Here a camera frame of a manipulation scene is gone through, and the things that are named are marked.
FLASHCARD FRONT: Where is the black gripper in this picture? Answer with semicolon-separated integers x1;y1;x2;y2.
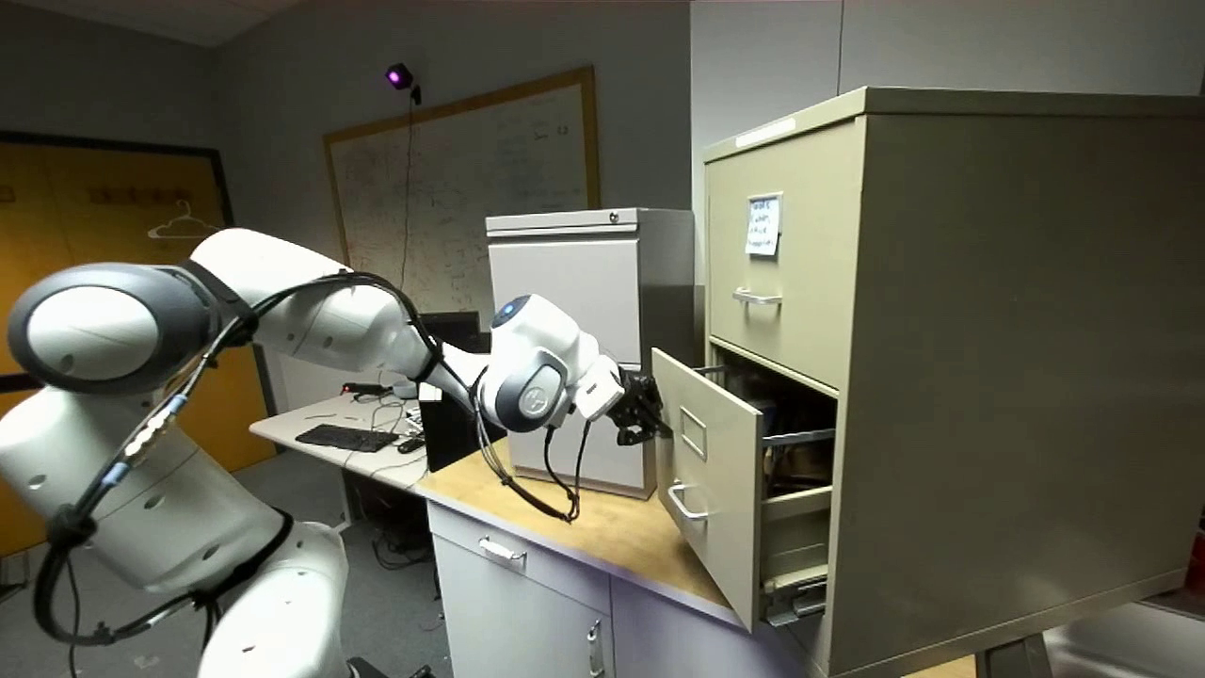
610;364;679;452

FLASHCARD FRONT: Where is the beige open filing drawer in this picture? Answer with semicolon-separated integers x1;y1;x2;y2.
647;345;841;635

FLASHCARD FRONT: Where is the beige closed filing drawer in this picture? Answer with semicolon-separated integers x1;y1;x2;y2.
701;115;868;397

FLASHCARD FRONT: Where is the grey metal filing cabinet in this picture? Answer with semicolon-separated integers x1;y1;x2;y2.
481;202;701;500

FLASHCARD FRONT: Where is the black computer tower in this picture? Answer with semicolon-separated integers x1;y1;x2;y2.
417;389;489;476

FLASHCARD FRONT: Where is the white paper label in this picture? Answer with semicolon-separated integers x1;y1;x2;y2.
743;187;789;264

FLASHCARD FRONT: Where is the grey cabinet with wooden top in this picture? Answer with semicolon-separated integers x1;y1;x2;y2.
417;438;823;678

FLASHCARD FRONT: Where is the wood-framed whiteboard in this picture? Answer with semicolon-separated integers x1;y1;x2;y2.
322;63;608;333

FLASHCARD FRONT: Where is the black keyboard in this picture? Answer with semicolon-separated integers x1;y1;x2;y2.
295;422;403;456

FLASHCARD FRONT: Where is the white office desk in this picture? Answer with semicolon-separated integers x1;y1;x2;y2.
245;389;437;500

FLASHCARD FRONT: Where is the beige metal filing cabinet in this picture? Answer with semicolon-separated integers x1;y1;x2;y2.
696;82;1205;678

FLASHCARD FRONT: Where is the yellow black-framed board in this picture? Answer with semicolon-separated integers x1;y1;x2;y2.
0;127;284;559

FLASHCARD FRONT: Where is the open drawer metal handle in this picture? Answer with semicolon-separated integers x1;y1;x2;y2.
659;477;716;530

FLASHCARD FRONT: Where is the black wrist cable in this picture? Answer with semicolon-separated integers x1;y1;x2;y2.
466;374;603;529

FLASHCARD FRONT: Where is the closed drawer metal handle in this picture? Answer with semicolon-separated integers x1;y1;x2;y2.
732;282;792;321

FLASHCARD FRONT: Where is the white cabinet drawer handle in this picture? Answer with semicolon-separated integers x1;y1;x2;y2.
476;534;533;571

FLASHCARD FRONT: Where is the camera with purple light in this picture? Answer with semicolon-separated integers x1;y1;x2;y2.
379;56;430;110

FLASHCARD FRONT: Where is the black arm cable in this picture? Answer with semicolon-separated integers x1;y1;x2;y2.
32;266;443;647

